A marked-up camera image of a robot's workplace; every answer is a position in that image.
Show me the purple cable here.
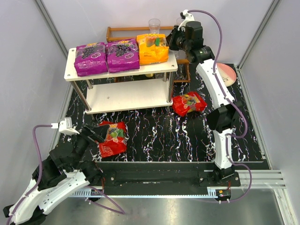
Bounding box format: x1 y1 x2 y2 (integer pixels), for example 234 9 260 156
4 124 127 225
187 9 253 203

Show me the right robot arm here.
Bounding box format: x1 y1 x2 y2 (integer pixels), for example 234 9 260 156
167 21 242 183

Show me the white two-tier shelf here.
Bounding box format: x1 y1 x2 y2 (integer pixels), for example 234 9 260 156
64 47 178 114

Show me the clear glass left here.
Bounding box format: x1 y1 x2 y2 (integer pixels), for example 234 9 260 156
149 18 161 34

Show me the red candy bag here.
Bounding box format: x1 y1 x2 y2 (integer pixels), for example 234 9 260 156
172 91 207 116
98 121 127 158

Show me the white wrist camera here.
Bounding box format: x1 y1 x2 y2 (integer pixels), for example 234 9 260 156
178 9 195 30
50 117 80 135

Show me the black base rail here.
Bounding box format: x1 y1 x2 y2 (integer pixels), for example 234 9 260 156
97 162 241 187

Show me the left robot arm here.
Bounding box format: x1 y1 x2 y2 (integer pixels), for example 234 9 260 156
3 124 105 225

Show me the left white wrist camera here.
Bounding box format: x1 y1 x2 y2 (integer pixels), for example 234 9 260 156
50 117 80 135

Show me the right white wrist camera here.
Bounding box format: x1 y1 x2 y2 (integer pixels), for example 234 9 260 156
178 9 195 30

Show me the brown wooden rack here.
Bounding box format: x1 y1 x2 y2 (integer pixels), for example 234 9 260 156
106 26 191 83

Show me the clear glass right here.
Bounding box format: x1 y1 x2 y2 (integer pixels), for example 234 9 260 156
176 17 184 26

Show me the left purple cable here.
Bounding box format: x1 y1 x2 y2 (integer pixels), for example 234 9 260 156
4 124 127 225

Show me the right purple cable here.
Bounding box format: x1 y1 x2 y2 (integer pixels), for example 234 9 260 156
187 9 253 203

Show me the purple candy bag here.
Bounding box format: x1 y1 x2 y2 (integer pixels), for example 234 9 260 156
106 38 140 73
74 42 108 77

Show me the pink cream ceramic plate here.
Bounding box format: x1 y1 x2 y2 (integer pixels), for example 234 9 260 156
217 63 237 87

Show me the orange mango candy bag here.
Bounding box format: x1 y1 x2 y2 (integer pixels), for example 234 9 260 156
136 34 169 65

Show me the clear glass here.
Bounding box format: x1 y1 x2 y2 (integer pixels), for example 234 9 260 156
176 17 184 26
149 18 161 34

